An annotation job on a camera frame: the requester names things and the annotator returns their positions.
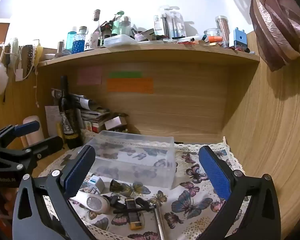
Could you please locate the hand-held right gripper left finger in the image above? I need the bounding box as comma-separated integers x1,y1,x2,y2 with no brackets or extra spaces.
12,145,97,240

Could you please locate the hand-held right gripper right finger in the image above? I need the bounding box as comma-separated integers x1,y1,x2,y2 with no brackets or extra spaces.
198,145,282,240

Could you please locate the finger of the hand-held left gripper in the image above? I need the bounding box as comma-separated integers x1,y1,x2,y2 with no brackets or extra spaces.
0,120,40,151
0,136,64,171

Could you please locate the pink cylinder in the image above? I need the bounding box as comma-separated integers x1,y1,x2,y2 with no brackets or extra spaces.
22,115,45,146

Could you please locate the white cube charger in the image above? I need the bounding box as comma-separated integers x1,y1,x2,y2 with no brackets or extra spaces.
88,176,106,193

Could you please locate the white paper sheet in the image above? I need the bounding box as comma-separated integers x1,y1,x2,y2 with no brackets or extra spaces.
44,105,61,138

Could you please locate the white oval lint shaver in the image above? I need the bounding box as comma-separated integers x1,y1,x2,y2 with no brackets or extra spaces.
70,190,111,215

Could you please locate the dark wine bottle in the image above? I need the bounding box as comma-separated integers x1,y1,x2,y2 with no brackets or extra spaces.
58,75,81,149

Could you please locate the butterfly print lace tablecloth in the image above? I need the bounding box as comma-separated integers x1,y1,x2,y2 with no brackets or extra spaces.
37,136,250,240

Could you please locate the small dark bell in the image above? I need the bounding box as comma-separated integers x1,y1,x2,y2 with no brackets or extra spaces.
109,179,124,193

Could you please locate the stack of magazines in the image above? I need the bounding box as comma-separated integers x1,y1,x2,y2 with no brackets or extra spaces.
70,93,110,133

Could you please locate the white hanging tag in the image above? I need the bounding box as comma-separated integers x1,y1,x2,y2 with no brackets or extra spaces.
15,66,24,82

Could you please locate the clear plastic storage box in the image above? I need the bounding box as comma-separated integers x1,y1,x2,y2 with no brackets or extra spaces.
83,130,177,189

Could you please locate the small cardboard box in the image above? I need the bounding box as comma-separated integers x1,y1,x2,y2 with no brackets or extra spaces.
104,116,128,132

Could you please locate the black patterned ribbon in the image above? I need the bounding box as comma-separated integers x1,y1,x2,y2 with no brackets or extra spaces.
24,44,34,79

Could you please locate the yellow black lighter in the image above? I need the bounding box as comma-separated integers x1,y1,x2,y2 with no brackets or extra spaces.
125,197,142,231

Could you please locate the black clip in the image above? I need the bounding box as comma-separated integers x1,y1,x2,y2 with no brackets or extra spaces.
112,197,155,214

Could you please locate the metal rod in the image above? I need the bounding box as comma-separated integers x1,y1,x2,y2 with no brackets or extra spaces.
153,204,166,240

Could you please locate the pink sticky note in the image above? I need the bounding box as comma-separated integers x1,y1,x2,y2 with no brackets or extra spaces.
77,66,102,85

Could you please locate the blue liquid bottle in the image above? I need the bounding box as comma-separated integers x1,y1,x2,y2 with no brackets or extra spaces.
66,31,78,53

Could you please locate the orange sticky note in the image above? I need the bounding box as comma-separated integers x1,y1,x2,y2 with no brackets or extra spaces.
107,78,154,94

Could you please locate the jar of blue beads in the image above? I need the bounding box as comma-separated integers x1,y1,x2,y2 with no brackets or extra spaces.
72,26,88,54

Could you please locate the green sticky note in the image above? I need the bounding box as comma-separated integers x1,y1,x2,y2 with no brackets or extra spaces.
109,71,142,79

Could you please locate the cork stoppered glass bottle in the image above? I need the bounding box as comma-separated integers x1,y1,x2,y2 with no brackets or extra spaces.
91,9,102,47

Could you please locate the white lidded plastic container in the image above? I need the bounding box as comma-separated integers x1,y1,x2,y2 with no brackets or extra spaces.
103,34,138,48

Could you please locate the wooden shelf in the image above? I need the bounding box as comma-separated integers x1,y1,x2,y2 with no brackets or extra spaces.
37,41,261,68

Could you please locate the blue plastic block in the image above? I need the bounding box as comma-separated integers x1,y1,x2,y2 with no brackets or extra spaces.
233,26,248,49

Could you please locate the glass jar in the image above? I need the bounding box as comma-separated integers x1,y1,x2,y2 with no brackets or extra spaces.
203,28,222,43

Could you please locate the mint green bottle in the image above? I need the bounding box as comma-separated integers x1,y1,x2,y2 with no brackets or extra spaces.
112,10,131,37

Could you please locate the clear tube of straws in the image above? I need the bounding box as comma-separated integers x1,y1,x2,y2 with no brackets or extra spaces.
215,15,231,46

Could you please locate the clear packaged brush set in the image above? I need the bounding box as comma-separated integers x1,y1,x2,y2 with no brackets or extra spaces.
154,5,186,40

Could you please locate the brown hanging bag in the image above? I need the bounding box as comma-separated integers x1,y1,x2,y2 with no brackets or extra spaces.
249,0,300,72

